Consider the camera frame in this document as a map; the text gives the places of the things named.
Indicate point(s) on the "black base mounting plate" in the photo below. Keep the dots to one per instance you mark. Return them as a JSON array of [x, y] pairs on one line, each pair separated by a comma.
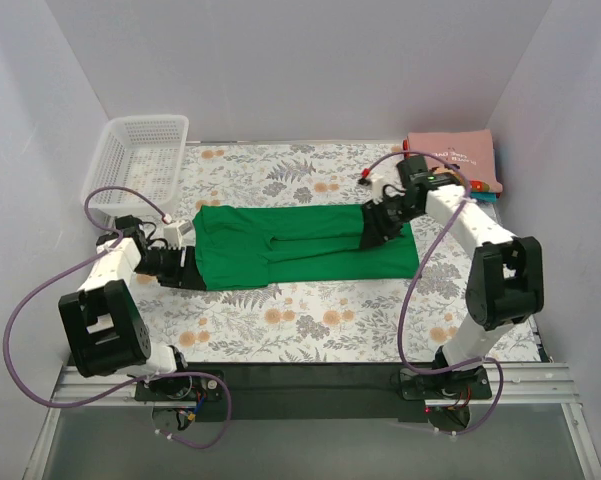
[[300, 391]]

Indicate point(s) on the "green t shirt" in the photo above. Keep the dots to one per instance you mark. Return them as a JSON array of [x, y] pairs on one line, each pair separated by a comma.
[[248, 248]]

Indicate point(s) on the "pink folded t shirt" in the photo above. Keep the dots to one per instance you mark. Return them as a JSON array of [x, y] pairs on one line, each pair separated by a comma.
[[471, 152]]

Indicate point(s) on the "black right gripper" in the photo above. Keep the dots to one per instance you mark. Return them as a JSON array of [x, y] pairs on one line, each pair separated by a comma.
[[380, 223]]

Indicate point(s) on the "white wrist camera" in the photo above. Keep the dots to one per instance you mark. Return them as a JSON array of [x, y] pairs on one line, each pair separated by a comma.
[[375, 182], [175, 233]]

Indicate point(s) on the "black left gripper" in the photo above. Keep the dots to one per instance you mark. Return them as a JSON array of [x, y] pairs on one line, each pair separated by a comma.
[[181, 266]]

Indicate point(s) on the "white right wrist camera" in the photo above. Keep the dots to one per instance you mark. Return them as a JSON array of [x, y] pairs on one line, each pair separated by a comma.
[[375, 182]]

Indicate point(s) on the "floral table mat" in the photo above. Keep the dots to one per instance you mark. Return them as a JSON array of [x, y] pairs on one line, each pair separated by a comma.
[[340, 321]]

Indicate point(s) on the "aluminium rail frame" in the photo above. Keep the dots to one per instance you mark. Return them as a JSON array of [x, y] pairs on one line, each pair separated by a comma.
[[537, 431]]

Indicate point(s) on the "white plastic basket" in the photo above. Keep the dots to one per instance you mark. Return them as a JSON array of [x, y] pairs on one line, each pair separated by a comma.
[[139, 158]]

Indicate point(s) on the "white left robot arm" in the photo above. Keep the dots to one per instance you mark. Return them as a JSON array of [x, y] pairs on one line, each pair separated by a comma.
[[103, 325]]

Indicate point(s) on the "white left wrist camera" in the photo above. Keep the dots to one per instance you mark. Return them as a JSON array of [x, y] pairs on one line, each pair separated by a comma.
[[175, 233]]

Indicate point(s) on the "blue folded t shirt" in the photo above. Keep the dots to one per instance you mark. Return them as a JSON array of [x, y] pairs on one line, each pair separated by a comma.
[[487, 197]]

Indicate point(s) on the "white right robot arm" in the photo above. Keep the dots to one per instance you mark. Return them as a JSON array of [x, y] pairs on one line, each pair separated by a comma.
[[505, 284]]

